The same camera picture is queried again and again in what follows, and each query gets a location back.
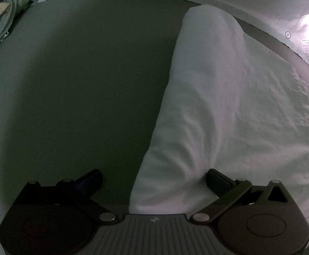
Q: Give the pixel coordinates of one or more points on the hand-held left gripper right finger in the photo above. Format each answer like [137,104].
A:
[218,180]

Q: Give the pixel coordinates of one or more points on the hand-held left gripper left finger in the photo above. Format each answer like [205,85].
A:
[90,181]

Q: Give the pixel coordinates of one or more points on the white cream shirt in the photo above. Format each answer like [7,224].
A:
[223,106]

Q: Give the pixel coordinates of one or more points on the grey mat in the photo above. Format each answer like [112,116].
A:
[77,93]

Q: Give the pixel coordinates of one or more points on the grey green garment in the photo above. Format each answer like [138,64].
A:
[13,8]

